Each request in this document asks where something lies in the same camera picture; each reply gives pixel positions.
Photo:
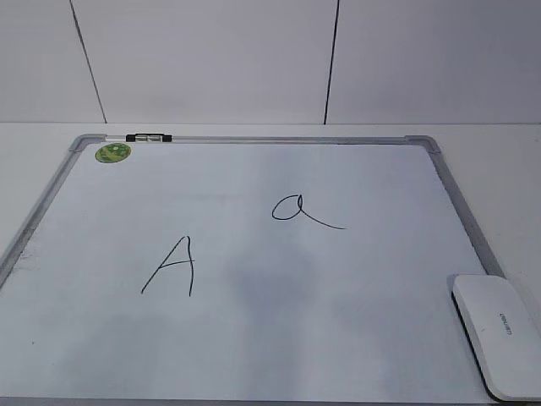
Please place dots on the round green sticker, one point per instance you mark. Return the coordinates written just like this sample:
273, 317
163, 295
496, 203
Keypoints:
113, 153

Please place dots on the white framed whiteboard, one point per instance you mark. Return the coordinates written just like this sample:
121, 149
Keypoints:
241, 270

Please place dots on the white whiteboard eraser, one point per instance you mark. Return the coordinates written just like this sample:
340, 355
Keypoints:
504, 339

